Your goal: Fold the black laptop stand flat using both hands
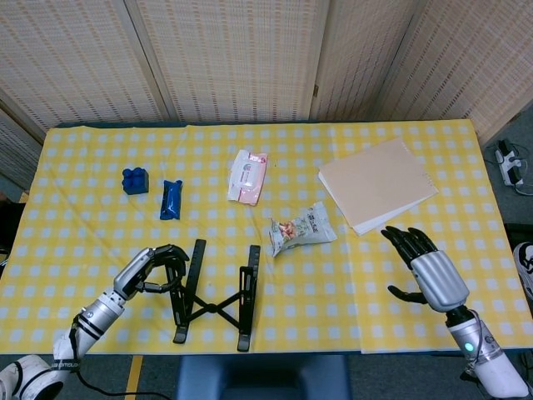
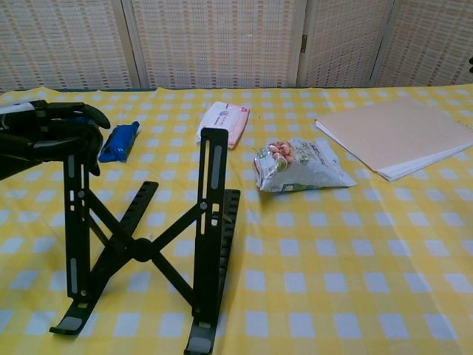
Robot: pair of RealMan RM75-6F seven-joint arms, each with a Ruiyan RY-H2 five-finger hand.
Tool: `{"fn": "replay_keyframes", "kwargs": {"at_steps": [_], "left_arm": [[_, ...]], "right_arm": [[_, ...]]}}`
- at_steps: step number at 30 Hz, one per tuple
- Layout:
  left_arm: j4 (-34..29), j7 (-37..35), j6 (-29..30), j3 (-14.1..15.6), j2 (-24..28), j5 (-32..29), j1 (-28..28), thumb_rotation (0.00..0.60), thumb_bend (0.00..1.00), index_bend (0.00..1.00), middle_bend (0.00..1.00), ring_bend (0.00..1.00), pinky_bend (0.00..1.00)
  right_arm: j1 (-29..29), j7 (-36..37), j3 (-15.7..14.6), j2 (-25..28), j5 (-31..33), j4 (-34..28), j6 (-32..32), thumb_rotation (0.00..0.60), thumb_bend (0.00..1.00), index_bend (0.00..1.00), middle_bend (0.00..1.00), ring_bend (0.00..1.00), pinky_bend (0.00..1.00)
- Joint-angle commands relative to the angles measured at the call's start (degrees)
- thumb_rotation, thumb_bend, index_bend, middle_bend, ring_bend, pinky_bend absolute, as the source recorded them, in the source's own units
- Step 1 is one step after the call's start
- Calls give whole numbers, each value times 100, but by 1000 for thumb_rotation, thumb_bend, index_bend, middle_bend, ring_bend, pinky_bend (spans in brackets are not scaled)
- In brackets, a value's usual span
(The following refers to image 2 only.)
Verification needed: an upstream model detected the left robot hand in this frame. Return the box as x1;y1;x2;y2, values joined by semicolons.
0;99;111;182

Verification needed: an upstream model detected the black folding laptop stand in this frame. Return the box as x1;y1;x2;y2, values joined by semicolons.
50;126;241;355

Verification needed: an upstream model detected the yellow checkered tablecloth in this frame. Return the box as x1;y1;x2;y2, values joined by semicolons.
0;84;473;355

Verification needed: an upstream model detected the blue snack packet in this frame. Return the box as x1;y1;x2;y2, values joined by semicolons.
98;121;142;163

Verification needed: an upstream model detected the woven screen panel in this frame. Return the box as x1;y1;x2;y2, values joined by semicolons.
121;0;307;89
297;0;396;89
371;0;473;88
0;0;131;92

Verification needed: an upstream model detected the pink wet wipes pack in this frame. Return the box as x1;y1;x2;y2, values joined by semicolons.
194;101;251;150

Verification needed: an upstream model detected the peanut snack bag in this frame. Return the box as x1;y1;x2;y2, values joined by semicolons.
253;138;358;192

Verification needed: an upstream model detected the tan paper pad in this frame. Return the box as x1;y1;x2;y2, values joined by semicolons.
314;97;473;183

